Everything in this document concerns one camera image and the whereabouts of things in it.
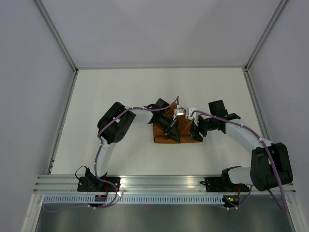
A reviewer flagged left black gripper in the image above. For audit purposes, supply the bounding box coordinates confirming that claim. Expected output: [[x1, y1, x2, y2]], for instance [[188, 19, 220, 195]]
[[156, 114, 179, 144]]

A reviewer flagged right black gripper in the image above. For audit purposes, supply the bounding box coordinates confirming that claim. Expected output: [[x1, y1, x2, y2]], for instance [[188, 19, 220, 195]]
[[189, 114, 216, 142]]

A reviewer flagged orange-brown cloth napkin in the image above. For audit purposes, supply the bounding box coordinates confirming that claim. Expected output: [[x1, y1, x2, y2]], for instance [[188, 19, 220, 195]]
[[150, 103, 199, 144]]

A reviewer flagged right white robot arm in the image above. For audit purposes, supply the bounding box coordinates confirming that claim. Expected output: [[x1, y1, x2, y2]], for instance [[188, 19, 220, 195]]
[[186, 100, 293, 191]]

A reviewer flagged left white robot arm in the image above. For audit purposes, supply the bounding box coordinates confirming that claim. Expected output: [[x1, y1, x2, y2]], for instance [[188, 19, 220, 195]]
[[85, 98, 181, 191]]

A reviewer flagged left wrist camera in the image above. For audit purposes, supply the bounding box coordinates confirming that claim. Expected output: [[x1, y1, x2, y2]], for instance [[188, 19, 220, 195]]
[[173, 104, 185, 120]]

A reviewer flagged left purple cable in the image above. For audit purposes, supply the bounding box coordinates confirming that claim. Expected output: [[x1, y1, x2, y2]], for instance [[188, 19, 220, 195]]
[[43, 95, 181, 213]]

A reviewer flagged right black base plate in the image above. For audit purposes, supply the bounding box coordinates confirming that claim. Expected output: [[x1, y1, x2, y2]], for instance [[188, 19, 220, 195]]
[[204, 176, 250, 193]]

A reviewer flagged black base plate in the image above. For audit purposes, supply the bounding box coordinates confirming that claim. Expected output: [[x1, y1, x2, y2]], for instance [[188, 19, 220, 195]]
[[204, 176, 250, 193], [77, 176, 121, 192]]

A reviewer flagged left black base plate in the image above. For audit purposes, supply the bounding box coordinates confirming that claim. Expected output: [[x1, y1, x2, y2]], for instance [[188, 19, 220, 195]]
[[77, 176, 121, 192]]

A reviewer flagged white slotted cable duct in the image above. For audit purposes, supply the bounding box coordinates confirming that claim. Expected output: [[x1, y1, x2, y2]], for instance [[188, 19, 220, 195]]
[[43, 194, 224, 205]]

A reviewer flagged aluminium mounting rail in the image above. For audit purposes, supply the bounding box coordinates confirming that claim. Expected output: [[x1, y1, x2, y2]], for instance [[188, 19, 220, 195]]
[[33, 174, 297, 194]]

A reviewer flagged right aluminium frame post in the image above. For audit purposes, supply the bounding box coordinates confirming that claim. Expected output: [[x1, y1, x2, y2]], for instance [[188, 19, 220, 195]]
[[243, 0, 290, 72]]

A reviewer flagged aluminium frame post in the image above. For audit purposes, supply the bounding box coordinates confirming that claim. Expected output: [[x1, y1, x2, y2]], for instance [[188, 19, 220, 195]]
[[243, 0, 290, 72], [32, 0, 79, 73]]

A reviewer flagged left aluminium frame post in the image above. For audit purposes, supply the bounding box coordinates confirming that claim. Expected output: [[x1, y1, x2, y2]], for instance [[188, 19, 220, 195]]
[[32, 0, 79, 73]]

